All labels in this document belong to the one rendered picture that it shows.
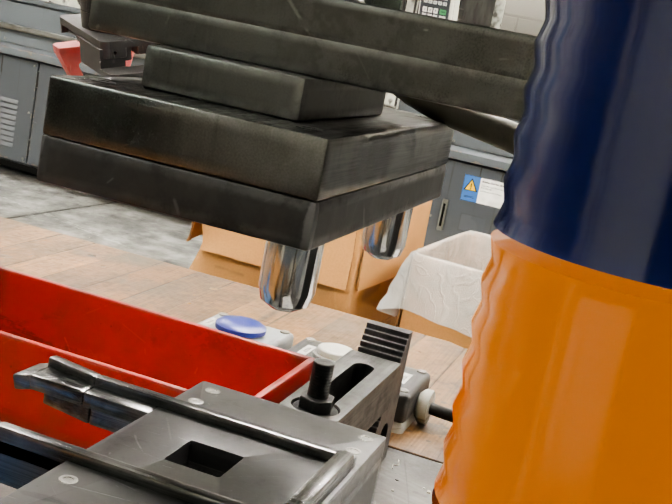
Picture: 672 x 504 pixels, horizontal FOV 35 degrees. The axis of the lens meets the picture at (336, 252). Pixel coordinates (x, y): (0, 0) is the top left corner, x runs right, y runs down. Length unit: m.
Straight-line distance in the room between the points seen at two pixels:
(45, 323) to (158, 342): 0.09
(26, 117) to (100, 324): 5.38
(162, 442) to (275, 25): 0.20
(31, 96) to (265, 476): 5.68
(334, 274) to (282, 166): 2.39
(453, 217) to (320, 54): 4.68
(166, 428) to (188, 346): 0.25
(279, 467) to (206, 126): 0.18
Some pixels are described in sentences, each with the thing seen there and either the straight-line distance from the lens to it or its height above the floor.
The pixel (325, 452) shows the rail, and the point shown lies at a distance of 0.49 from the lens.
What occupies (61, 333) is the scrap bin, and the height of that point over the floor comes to 0.93.
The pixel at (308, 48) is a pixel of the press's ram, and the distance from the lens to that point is 0.37.
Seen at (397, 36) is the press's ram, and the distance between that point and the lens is 0.36.
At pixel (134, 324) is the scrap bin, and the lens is 0.75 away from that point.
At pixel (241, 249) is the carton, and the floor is 0.55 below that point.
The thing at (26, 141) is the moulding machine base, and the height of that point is 0.21.
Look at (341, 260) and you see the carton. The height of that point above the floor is 0.59.
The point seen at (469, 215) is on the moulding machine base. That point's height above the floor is 0.41.
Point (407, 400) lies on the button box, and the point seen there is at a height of 0.93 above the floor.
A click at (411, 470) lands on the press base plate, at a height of 0.90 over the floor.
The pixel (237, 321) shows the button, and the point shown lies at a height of 0.94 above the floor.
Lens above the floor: 1.18
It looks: 12 degrees down
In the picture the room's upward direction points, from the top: 11 degrees clockwise
